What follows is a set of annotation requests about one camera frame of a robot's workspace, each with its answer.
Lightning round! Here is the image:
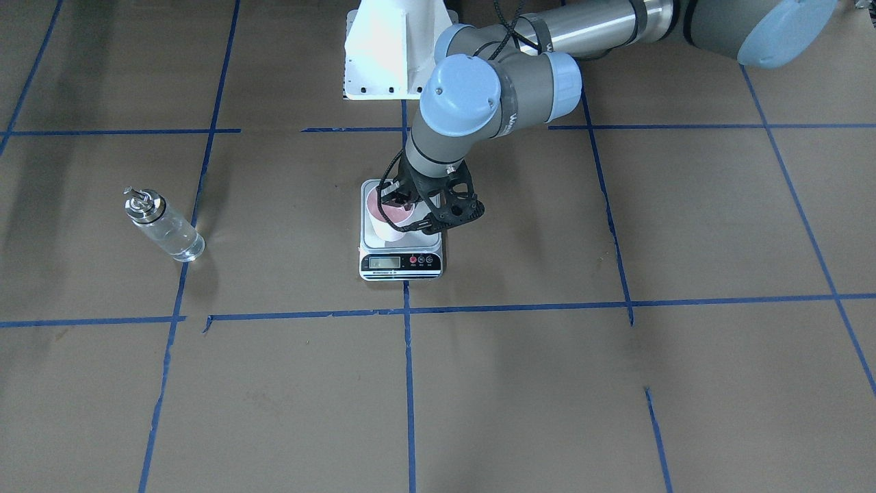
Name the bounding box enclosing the glass sauce bottle steel spout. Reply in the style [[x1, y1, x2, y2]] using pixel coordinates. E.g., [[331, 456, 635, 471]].
[[123, 187, 205, 263]]

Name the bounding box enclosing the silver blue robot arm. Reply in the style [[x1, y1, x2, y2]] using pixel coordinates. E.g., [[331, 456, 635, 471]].
[[381, 1, 836, 208]]

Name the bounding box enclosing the pink paper cup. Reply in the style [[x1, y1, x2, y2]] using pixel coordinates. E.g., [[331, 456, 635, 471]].
[[364, 186, 415, 244]]

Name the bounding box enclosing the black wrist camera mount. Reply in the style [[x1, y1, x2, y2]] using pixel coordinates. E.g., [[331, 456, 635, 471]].
[[402, 177, 485, 235]]

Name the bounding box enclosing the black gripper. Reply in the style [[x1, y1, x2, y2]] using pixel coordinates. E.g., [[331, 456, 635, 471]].
[[391, 154, 473, 210]]

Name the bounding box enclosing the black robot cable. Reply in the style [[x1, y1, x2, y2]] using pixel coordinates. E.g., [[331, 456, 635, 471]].
[[472, 0, 548, 59]]

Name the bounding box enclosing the silver digital kitchen scale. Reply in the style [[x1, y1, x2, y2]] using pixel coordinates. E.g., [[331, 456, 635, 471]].
[[359, 179, 444, 281]]

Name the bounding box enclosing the white pedestal column base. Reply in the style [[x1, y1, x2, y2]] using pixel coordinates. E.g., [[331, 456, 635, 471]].
[[342, 1, 458, 101]]

